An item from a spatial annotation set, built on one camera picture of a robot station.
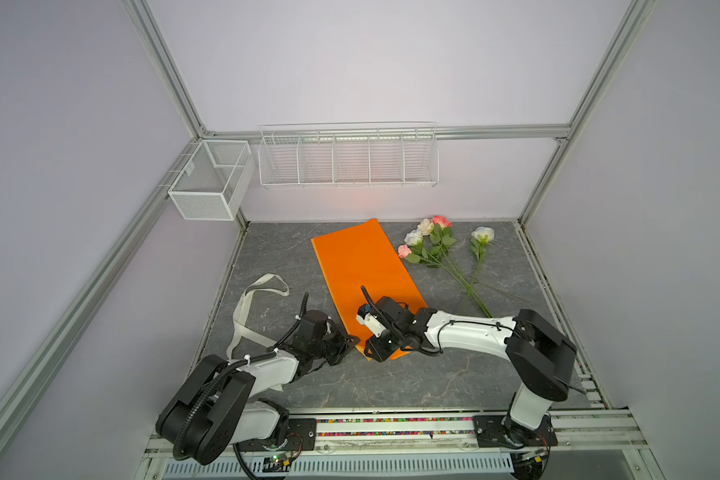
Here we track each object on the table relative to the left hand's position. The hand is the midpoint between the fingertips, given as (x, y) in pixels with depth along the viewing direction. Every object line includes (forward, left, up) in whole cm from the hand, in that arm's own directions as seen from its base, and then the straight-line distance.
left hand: (362, 342), depth 85 cm
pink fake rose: (+46, -34, 0) cm, 57 cm away
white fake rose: (+39, -21, -1) cm, 44 cm away
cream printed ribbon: (+8, +38, -3) cm, 39 cm away
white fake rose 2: (+38, -46, -1) cm, 60 cm away
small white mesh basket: (+48, +46, +23) cm, 70 cm away
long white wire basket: (+53, +1, +28) cm, 60 cm away
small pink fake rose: (+34, -17, -1) cm, 38 cm away
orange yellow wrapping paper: (+28, -1, -3) cm, 28 cm away
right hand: (-3, -2, 0) cm, 3 cm away
